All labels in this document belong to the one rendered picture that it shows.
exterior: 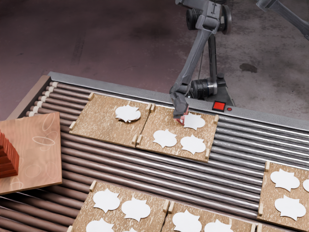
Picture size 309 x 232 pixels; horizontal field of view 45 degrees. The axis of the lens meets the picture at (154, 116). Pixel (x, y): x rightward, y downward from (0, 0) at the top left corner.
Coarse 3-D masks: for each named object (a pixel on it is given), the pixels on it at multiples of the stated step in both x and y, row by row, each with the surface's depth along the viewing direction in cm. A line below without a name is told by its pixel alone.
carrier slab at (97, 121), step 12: (96, 96) 243; (84, 108) 236; (96, 108) 235; (108, 108) 235; (144, 108) 234; (84, 120) 228; (96, 120) 228; (108, 120) 228; (144, 120) 227; (72, 132) 222; (84, 132) 222; (96, 132) 221; (108, 132) 221; (120, 132) 220; (132, 132) 220; (120, 144) 215; (132, 144) 214
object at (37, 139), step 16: (0, 128) 212; (16, 128) 211; (32, 128) 211; (48, 128) 211; (16, 144) 203; (32, 144) 203; (48, 144) 202; (32, 160) 195; (48, 160) 195; (16, 176) 188; (32, 176) 188; (48, 176) 188; (0, 192) 182
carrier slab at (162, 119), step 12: (156, 108) 233; (168, 108) 233; (156, 120) 226; (168, 120) 226; (204, 120) 225; (144, 132) 220; (180, 132) 219; (192, 132) 218; (204, 132) 218; (144, 144) 213; (156, 144) 213; (180, 144) 212; (180, 156) 207; (192, 156) 206; (204, 156) 206
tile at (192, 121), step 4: (188, 116) 226; (192, 116) 226; (196, 116) 225; (200, 116) 226; (180, 120) 224; (188, 120) 224; (192, 120) 223; (196, 120) 223; (200, 120) 223; (184, 124) 221; (188, 124) 221; (192, 124) 221; (196, 124) 221; (200, 124) 221; (204, 124) 221; (192, 128) 220; (196, 128) 219
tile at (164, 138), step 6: (156, 132) 218; (162, 132) 218; (168, 132) 218; (156, 138) 215; (162, 138) 215; (168, 138) 215; (174, 138) 215; (162, 144) 212; (168, 144) 212; (174, 144) 211
